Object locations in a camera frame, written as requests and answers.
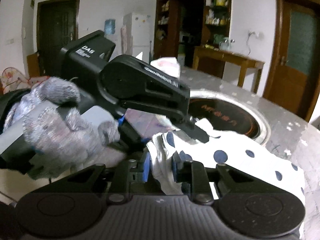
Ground white polka dot garment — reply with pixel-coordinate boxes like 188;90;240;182
146;119;305;203

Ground grey knit gloved hand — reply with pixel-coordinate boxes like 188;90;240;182
1;77;126;180

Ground white crumpled paper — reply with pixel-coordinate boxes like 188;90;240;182
136;51;143;60

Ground round induction cooktop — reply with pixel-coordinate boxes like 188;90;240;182
188;89;271;145

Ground pink tissue pack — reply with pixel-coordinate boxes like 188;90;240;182
150;57;181;79

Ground white refrigerator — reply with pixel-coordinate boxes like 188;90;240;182
121;13;151;62

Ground wooden side table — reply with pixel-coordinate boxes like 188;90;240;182
192;46;265;94

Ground glass jar on table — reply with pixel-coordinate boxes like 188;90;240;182
219;37;235;51

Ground dark entrance door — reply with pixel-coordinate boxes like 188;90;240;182
36;0;80;76

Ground dark wooden shelf cabinet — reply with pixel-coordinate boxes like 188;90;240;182
153;0;232;67

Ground brown wooden door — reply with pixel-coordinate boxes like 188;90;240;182
263;0;319;121

